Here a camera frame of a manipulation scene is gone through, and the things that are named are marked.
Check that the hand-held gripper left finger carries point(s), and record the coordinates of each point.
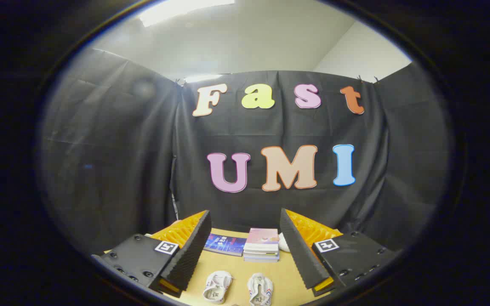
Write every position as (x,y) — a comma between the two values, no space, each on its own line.
(189,255)

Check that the stack of pink books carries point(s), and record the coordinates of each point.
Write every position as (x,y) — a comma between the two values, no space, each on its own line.
(262,242)

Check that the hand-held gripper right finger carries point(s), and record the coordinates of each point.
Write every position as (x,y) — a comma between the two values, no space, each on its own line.
(298,250)

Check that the black backdrop cloth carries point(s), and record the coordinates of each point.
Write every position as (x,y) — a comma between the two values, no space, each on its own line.
(143,161)

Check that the small white shoe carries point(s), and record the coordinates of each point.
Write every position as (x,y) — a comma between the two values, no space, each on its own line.
(260,290)
(217,287)

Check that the blue book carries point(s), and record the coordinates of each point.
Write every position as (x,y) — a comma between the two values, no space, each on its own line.
(224,245)

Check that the white round object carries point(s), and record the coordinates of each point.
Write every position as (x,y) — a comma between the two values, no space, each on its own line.
(284,243)

